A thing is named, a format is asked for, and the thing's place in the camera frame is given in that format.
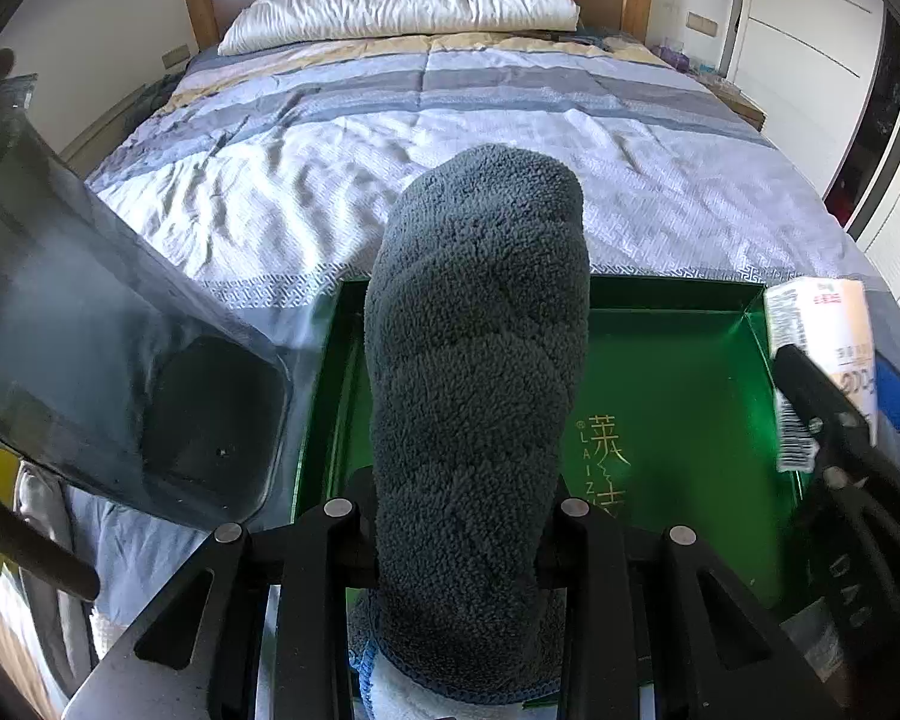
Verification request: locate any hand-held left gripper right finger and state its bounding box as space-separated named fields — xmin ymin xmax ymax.
xmin=536 ymin=496 xmax=833 ymax=720

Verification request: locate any light grey cloth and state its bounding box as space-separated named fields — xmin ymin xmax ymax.
xmin=13 ymin=465 xmax=98 ymax=691

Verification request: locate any smoky transparent container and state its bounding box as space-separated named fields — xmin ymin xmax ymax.
xmin=0 ymin=49 xmax=305 ymax=533

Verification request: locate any grey fluffy towel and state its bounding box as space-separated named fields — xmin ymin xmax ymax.
xmin=349 ymin=144 xmax=592 ymax=720

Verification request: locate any yellow cloth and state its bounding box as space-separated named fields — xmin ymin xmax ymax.
xmin=0 ymin=448 xmax=20 ymax=578

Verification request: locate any striped grey bed quilt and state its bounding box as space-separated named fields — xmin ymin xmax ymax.
xmin=67 ymin=28 xmax=900 ymax=616

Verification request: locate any green box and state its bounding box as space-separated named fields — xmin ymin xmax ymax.
xmin=292 ymin=274 xmax=807 ymax=713

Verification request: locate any white wardrobe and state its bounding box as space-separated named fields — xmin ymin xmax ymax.
xmin=724 ymin=0 xmax=895 ymax=196

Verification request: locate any clear purple box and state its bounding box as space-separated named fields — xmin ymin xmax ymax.
xmin=661 ymin=37 xmax=697 ymax=74

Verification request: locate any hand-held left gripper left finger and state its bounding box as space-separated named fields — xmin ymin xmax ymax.
xmin=64 ymin=465 xmax=382 ymax=720

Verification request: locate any black rod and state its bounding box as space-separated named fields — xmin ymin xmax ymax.
xmin=0 ymin=495 xmax=102 ymax=602

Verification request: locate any white orange tissue packet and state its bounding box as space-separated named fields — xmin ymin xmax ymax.
xmin=763 ymin=277 xmax=882 ymax=475

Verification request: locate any wooden nightstand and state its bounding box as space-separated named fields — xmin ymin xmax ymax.
xmin=709 ymin=79 xmax=766 ymax=132

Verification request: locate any white pillow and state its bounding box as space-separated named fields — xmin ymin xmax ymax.
xmin=217 ymin=0 xmax=580 ymax=56

